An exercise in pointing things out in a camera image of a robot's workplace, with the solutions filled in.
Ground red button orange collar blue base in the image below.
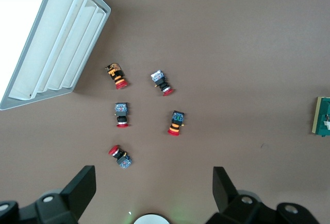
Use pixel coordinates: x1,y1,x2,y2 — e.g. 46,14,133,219
167,110,187,137

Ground red mushroom button blue base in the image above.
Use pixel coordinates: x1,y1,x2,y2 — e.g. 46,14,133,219
114,102,130,129
108,145,133,170
150,70,174,97

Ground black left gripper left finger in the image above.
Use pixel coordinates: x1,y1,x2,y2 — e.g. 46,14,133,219
18,165,97,224

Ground brown paper table cover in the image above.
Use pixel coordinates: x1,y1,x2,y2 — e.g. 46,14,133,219
0,0,330,224

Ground white divided storage bin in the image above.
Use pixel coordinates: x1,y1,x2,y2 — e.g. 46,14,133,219
0,0,112,111

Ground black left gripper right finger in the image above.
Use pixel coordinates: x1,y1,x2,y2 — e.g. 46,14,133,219
205,166,278,224

